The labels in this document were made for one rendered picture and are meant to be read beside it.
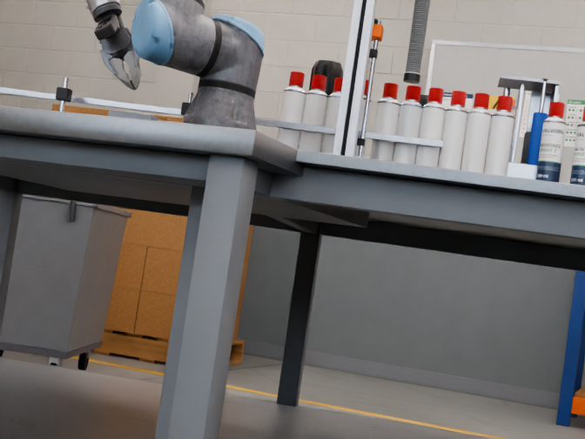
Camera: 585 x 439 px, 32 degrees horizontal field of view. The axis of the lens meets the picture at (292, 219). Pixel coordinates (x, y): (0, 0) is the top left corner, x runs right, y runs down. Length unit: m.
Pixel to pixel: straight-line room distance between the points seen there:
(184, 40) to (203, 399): 0.73
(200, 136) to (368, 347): 5.40
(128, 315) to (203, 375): 4.32
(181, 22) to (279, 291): 5.21
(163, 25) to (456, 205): 0.65
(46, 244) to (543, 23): 3.80
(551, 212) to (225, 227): 0.54
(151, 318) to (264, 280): 1.51
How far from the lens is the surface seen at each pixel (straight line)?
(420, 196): 1.73
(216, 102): 2.01
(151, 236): 5.84
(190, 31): 1.99
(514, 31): 6.97
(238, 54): 2.03
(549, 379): 6.70
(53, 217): 4.43
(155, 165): 1.66
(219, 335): 1.56
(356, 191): 1.74
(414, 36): 2.29
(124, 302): 5.89
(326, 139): 2.36
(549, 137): 2.35
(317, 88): 2.38
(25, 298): 4.48
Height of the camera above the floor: 0.63
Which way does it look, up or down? 3 degrees up
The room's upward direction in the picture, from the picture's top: 8 degrees clockwise
